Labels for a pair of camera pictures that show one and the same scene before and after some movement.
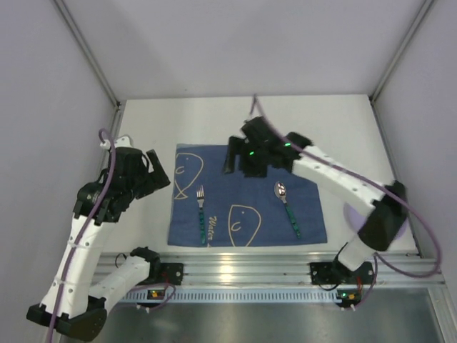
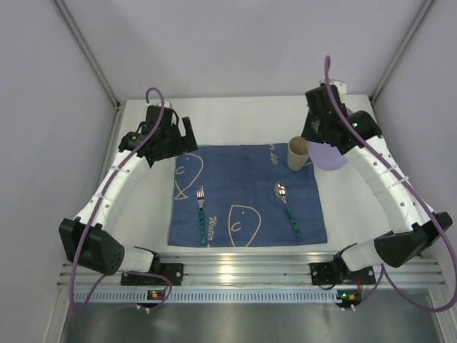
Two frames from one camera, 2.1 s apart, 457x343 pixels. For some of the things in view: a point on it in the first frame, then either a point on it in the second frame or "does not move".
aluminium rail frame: [285, 269] does not move
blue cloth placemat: [209, 206] does not move
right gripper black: [242, 157] to [315, 130]
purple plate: [355, 221] to [325, 157]
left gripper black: [147, 177] to [180, 139]
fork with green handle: [200, 195] does not move
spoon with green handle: [280, 189] does not move
